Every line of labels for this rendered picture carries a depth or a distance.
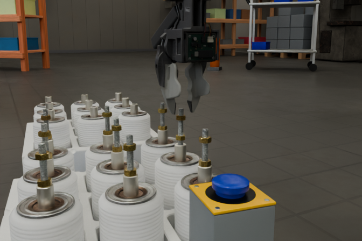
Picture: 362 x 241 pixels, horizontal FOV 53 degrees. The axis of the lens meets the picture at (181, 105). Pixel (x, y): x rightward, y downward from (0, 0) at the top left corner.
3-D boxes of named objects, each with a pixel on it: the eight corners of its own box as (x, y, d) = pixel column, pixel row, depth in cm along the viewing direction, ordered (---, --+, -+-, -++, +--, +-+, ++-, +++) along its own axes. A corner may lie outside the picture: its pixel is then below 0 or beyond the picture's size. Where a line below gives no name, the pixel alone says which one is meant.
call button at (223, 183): (237, 187, 42) (238, 170, 41) (256, 202, 38) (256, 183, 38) (206, 192, 40) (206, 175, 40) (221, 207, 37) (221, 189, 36)
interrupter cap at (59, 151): (75, 155, 72) (75, 151, 72) (39, 164, 67) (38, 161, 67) (56, 147, 77) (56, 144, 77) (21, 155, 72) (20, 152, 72)
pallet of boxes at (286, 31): (328, 58, 805) (332, 2, 782) (301, 59, 769) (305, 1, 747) (289, 55, 909) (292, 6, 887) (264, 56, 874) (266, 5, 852)
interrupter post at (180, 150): (173, 162, 68) (173, 146, 67) (174, 158, 70) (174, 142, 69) (186, 163, 68) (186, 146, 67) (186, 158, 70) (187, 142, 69)
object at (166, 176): (151, 259, 68) (151, 167, 64) (158, 232, 77) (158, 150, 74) (202, 262, 67) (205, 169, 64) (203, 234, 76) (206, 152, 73)
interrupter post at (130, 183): (138, 198, 53) (138, 177, 52) (122, 199, 53) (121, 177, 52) (139, 191, 55) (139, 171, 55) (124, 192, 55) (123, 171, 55)
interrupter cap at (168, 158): (157, 167, 65) (157, 163, 65) (162, 154, 73) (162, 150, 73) (199, 168, 65) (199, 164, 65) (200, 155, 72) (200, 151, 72)
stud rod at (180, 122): (179, 148, 68) (180, 108, 66) (176, 147, 68) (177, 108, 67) (183, 148, 68) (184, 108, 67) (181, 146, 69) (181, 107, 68)
